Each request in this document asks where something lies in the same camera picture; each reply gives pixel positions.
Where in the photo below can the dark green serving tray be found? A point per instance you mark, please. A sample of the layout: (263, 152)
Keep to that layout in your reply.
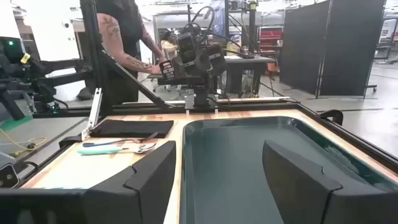
(227, 174)

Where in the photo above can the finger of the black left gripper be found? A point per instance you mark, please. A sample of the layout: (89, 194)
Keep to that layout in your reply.
(217, 59)
(169, 70)

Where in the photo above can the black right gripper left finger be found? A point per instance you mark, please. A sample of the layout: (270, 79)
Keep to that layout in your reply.
(146, 186)

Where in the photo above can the white metal bracket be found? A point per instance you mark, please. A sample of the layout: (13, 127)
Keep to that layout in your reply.
(93, 115)

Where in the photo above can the grey background table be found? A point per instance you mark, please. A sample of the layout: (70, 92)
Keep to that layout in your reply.
(248, 63)

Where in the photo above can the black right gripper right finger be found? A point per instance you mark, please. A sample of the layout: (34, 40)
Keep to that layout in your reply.
(292, 183)

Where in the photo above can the person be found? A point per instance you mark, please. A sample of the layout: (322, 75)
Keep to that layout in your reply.
(119, 46)
(169, 46)

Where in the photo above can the black diagonal frame strut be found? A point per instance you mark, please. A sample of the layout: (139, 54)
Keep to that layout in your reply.
(130, 81)

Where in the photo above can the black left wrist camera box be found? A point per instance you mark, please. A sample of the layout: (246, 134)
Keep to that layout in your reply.
(186, 43)

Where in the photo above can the black folding partition screen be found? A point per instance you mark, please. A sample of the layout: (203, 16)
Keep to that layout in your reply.
(335, 46)

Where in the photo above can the black machine with green light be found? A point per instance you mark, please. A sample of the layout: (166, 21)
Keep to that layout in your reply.
(37, 74)

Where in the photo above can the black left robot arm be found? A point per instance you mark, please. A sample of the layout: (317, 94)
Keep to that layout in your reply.
(201, 93)

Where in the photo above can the small black box device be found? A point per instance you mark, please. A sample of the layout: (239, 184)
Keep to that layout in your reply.
(7, 175)

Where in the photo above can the red storage shelf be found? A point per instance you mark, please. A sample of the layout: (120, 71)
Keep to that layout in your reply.
(271, 39)

